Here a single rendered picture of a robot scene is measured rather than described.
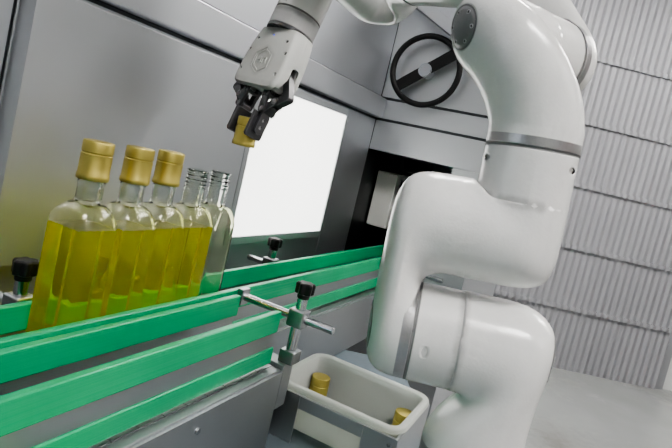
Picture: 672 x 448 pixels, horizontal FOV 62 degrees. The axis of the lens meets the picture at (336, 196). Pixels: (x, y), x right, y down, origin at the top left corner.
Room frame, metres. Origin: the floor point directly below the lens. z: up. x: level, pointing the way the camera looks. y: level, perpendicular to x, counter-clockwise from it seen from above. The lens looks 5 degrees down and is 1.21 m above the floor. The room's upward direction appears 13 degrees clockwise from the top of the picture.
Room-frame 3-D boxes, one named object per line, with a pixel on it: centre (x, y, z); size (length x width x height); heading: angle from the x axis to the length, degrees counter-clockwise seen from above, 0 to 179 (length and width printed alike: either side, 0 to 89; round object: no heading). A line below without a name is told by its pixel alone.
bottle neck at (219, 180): (0.83, 0.18, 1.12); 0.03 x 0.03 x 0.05
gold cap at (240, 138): (0.86, 0.16, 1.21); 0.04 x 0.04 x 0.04
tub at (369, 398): (0.90, -0.10, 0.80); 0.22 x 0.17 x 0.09; 65
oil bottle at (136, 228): (0.67, 0.24, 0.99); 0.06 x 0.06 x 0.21; 66
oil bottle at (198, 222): (0.78, 0.20, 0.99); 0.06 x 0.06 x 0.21; 65
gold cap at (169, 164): (0.73, 0.22, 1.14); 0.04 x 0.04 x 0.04
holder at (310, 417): (0.91, -0.08, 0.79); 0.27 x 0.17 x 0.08; 65
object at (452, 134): (1.95, -0.38, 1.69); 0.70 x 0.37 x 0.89; 155
